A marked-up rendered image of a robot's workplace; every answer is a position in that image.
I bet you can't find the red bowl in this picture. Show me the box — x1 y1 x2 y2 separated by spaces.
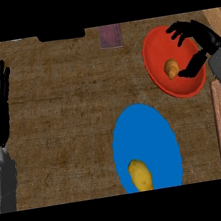
138 20 211 104

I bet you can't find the yellow lemon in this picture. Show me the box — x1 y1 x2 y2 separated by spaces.
126 157 155 194

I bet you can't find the brown burlap placemat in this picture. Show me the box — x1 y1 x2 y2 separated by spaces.
0 9 221 212

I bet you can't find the purple rectangular block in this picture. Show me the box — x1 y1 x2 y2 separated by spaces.
97 23 125 51

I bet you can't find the blue plate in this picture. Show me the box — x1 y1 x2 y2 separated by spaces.
105 98 187 196

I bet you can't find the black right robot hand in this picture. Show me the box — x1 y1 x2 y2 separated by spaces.
164 14 221 81

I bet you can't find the black appliance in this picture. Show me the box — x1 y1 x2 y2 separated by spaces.
36 29 87 45

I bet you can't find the brown croissant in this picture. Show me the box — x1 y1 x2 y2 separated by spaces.
161 56 182 83

